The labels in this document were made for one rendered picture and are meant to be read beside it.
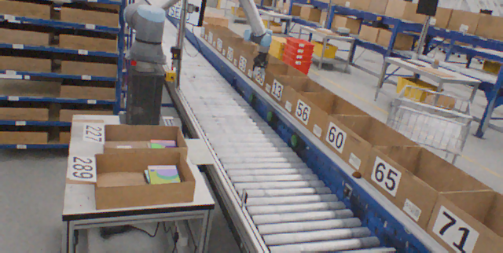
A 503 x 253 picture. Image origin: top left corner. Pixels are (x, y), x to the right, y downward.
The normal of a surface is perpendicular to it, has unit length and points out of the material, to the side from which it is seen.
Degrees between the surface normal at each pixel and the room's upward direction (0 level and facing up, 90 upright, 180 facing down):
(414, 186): 90
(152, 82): 90
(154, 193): 91
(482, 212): 90
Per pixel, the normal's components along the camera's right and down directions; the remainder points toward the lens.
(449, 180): -0.92, -0.04
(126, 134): 0.35, 0.34
